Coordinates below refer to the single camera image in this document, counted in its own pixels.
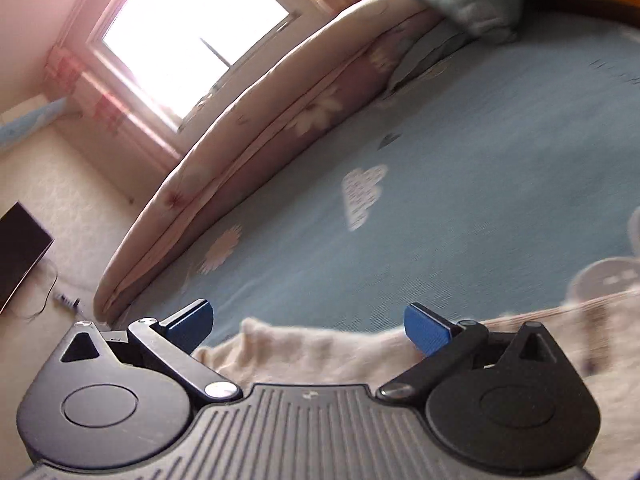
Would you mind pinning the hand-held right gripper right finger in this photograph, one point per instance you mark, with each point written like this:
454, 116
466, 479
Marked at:
425, 330

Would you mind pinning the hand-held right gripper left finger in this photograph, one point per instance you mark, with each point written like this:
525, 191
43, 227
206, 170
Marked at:
192, 327

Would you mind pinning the white fuzzy sweater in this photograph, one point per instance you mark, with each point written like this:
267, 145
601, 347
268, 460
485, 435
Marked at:
325, 355

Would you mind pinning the power strip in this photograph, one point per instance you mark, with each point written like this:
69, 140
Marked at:
66, 301

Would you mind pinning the bed with blue floral sheet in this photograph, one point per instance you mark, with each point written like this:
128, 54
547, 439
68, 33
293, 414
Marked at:
450, 185

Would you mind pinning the pink floral quilt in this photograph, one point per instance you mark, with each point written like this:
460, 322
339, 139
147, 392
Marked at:
240, 150

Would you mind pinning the flat teal pillow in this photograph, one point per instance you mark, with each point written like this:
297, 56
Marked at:
425, 55

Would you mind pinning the window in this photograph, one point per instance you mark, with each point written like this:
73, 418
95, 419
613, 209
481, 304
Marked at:
190, 35

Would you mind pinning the black wall television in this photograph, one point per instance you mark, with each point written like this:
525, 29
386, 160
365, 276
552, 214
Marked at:
20, 250

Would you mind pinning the blue covered wall air conditioner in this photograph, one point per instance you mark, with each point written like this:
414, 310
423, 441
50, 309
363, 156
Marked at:
30, 122

